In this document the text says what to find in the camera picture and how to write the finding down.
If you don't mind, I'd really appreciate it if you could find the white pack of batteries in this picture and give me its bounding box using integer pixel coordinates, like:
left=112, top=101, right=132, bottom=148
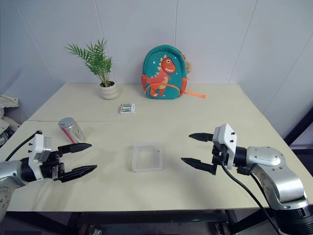
left=119, top=102, right=136, bottom=115

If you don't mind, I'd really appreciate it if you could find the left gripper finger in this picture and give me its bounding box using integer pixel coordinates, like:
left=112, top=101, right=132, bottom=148
left=58, top=142, right=92, bottom=157
left=59, top=164, right=98, bottom=184

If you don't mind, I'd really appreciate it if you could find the teal dinosaur backpack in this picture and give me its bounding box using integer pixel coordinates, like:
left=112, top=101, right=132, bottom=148
left=141, top=44, right=207, bottom=100

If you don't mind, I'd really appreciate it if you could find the crumpled white cloth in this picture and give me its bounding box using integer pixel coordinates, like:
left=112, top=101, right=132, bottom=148
left=0, top=94, right=21, bottom=147

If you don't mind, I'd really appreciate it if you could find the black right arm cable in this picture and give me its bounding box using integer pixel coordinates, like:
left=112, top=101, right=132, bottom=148
left=219, top=160, right=282, bottom=235

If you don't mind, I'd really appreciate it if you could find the brown fluffy pompom charm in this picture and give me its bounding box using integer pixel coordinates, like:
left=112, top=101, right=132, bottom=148
left=184, top=57, right=195, bottom=73

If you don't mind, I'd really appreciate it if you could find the grey plastic container lid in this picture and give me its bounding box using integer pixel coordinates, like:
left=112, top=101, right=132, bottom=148
left=58, top=117, right=75, bottom=129

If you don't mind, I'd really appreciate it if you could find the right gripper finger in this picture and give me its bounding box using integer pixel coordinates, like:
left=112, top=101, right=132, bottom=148
left=188, top=132, right=215, bottom=143
left=180, top=157, right=217, bottom=176

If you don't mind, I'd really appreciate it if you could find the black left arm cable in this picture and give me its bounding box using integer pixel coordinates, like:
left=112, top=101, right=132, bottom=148
left=4, top=131, right=44, bottom=162

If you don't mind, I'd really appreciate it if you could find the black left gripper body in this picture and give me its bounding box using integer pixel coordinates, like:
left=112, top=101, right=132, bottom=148
left=39, top=149, right=66, bottom=183

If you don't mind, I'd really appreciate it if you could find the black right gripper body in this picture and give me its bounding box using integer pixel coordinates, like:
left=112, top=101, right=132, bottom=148
left=211, top=143, right=229, bottom=165

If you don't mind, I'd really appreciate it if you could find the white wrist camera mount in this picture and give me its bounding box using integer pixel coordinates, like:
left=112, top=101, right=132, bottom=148
left=28, top=133, right=53, bottom=182
left=211, top=123, right=238, bottom=170

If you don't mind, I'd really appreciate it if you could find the black metal post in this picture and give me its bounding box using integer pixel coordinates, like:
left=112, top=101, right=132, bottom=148
left=283, top=105, right=313, bottom=147

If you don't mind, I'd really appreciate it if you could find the black metal table frame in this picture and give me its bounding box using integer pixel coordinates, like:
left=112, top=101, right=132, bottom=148
left=4, top=209, right=277, bottom=235

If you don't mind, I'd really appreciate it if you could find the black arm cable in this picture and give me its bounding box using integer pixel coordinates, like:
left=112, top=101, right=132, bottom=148
left=219, top=160, right=282, bottom=235
left=4, top=131, right=44, bottom=162

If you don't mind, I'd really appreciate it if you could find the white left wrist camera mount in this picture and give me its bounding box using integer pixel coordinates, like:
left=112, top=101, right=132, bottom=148
left=28, top=133, right=53, bottom=182

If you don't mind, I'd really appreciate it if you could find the clear square plastic container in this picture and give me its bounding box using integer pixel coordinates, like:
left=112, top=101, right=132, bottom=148
left=132, top=141, right=163, bottom=173

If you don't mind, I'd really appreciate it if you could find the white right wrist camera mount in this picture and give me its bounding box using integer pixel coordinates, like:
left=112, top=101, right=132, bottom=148
left=211, top=123, right=238, bottom=170

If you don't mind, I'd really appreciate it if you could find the green plant white ribbed pot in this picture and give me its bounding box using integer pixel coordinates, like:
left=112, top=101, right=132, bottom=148
left=65, top=38, right=121, bottom=100

